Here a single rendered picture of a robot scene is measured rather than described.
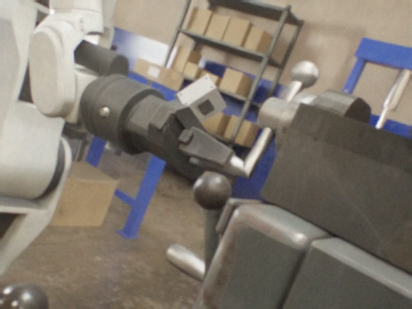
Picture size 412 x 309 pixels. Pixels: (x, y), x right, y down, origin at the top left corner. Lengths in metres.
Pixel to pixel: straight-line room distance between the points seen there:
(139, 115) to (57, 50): 0.14
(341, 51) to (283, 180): 4.48
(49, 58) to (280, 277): 0.42
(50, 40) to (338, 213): 0.42
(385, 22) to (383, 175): 4.50
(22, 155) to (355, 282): 0.66
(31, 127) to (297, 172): 0.59
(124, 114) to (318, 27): 4.47
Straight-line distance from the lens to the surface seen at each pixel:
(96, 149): 2.83
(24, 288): 0.37
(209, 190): 0.38
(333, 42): 4.85
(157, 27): 5.98
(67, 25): 0.61
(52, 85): 0.61
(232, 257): 0.29
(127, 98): 0.54
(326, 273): 0.27
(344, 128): 0.32
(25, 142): 0.83
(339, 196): 0.32
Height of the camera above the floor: 0.85
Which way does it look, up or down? 7 degrees down
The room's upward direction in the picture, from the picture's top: 22 degrees clockwise
